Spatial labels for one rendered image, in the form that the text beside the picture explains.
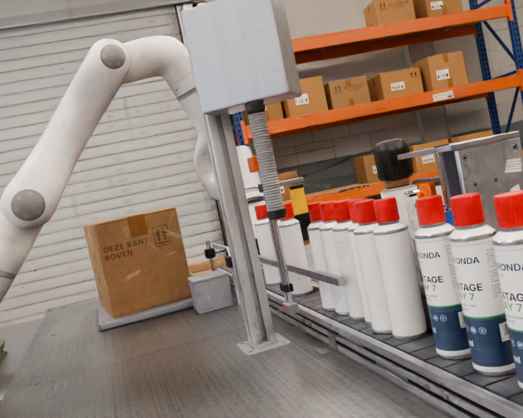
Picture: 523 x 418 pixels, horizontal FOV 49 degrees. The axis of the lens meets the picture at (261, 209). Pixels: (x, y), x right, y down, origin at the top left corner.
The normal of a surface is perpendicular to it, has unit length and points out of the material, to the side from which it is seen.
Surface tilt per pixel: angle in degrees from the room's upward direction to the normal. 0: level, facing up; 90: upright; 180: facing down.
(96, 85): 126
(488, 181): 90
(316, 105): 91
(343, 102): 90
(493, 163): 90
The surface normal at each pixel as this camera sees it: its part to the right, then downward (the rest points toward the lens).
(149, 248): 0.38, -0.03
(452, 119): 0.18, 0.01
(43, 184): 0.55, -0.29
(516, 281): -0.63, 0.17
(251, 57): -0.31, 0.11
